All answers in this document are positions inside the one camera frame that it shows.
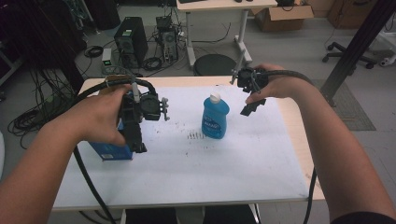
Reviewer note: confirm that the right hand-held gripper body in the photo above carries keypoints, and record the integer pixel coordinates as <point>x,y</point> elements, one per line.
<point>250,79</point>

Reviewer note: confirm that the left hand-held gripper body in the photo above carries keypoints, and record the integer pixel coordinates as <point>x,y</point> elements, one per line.
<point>151,107</point>

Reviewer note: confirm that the blue cardboard box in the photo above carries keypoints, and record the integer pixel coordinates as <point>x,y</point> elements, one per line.
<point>115,152</point>

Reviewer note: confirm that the blue bottle with white cap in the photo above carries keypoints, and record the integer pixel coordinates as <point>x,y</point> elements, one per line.
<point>214,119</point>

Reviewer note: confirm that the person's right hand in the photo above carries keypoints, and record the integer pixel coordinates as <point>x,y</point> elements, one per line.
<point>283,85</point>

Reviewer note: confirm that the person's left hand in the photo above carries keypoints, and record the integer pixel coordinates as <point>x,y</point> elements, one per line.
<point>99,118</point>

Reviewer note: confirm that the round black stool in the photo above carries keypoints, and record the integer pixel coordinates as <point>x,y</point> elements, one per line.
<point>214,65</point>

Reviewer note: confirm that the open cardboard box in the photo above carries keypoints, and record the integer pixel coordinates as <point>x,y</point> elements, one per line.
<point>280,20</point>

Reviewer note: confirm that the small white device green light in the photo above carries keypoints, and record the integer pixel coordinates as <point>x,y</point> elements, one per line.
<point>106,57</point>

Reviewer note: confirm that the white table mat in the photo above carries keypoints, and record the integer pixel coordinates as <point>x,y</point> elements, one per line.
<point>202,174</point>

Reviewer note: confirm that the person's black trousers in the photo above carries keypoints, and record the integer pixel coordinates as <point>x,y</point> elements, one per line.
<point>149,216</point>

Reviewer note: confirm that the black computer tower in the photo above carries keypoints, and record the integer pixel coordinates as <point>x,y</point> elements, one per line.
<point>130,40</point>

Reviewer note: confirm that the open computer case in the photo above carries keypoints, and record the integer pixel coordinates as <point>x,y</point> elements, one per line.
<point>168,39</point>

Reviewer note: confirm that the white desk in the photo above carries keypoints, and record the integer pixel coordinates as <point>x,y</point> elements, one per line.
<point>224,4</point>

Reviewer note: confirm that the black office chair base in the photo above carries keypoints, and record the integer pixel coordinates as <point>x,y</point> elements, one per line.
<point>342,55</point>

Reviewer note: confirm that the grey floor mat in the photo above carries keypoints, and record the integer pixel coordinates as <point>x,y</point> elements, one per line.
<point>355,115</point>

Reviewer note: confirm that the black rounded object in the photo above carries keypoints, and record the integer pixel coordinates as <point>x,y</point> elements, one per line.
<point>102,12</point>

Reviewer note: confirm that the black metal stand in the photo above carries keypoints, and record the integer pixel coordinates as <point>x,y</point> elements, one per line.
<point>358,43</point>

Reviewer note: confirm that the closed brown cardboard box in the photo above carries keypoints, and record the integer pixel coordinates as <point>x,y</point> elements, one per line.
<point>351,14</point>

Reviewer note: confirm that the black curtain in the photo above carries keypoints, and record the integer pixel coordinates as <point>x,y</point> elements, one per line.
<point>37,31</point>

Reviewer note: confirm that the person's black sleeve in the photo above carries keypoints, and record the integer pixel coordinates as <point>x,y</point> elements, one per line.
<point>367,218</point>

